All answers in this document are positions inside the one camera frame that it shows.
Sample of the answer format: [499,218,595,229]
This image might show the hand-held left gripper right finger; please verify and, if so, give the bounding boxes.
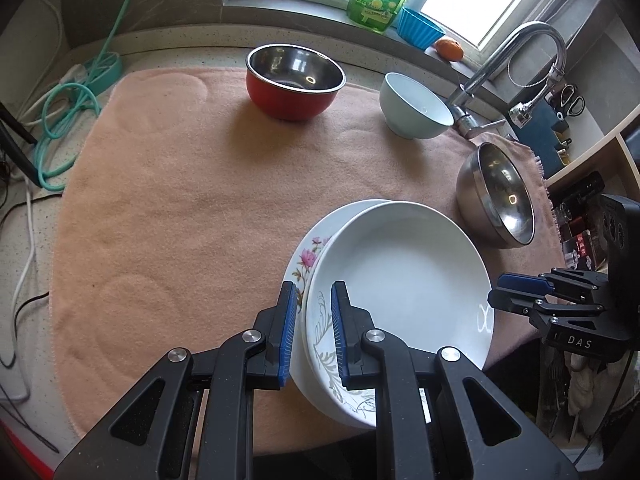
[330,281,576,480]

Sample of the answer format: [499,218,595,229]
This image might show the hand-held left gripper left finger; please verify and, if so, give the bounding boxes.
[52,281,301,480]

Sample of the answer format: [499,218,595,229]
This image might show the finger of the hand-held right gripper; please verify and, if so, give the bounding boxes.
[487,287,608,331]
[498,267,608,306]

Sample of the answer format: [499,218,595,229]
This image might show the white plate pink flower print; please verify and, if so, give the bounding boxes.
[282,199,388,401]

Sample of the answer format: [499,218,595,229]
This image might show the large stainless steel bowl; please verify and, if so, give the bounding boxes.
[456,142,536,250]

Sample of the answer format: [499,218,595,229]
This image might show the white plate grey leaf print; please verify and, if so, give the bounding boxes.
[305,201,496,431]

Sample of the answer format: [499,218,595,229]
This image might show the light blue ceramic bowl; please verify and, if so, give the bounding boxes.
[379,72,455,141]

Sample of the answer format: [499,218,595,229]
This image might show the red steel bowl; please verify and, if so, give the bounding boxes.
[245,44,347,122]

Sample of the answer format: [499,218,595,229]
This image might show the person's right hand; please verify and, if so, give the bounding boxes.
[565,352,608,416]

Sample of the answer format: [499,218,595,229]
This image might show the red black printed box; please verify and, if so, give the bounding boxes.
[560,230,606,286]

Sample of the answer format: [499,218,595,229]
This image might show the beige wooden shelf unit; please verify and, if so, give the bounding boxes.
[542,130,640,461]

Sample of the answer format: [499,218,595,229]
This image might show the dark blue knife holder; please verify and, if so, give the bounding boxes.
[517,107,573,178]

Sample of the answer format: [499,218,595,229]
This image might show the pink towel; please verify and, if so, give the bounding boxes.
[50,66,553,441]

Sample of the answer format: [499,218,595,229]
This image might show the flexible faucet sprayer extension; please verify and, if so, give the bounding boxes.
[509,52,568,127]

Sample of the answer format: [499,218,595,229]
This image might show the chrome faucet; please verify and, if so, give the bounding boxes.
[446,21,568,140]

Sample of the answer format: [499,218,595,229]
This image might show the orange tangerine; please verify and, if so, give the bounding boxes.
[435,38,463,62]

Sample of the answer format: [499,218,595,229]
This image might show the blue fluted silicone cup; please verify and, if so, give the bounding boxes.
[396,7,446,52]

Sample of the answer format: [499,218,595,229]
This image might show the red plastic object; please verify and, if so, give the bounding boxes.
[0,417,56,480]

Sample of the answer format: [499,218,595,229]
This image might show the black tripod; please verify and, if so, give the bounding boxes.
[0,101,42,188]

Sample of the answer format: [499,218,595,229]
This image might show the black handled scissors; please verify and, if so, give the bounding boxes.
[560,85,586,116]

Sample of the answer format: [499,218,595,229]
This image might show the white power cable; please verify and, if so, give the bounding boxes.
[0,180,41,403]

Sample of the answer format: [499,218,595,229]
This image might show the teal hose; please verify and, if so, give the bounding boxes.
[31,0,143,192]

